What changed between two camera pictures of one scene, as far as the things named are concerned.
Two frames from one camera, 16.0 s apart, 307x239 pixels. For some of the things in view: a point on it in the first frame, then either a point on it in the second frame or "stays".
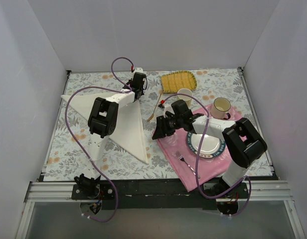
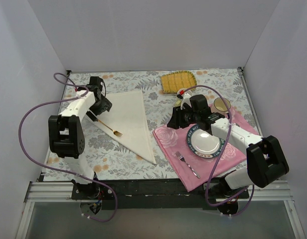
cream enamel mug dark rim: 220,108 stays
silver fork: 182,158 stays
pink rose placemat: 175,149 stays
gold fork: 150,117 -> 115,132
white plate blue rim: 212,146 stays
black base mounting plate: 156,194 stays
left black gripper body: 139,92 -> 97,109
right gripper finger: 165,126 -> 178,119
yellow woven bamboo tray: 173,82 stays
